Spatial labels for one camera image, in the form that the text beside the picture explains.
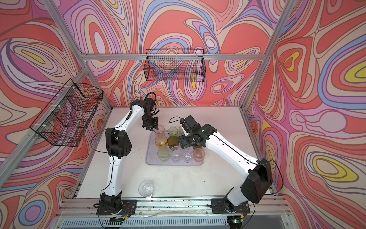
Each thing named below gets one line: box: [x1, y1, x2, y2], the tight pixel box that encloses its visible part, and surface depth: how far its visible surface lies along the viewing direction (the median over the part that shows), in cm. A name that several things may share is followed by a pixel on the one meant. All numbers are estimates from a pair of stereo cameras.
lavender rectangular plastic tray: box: [145, 130, 204, 166], surface depth 92 cm
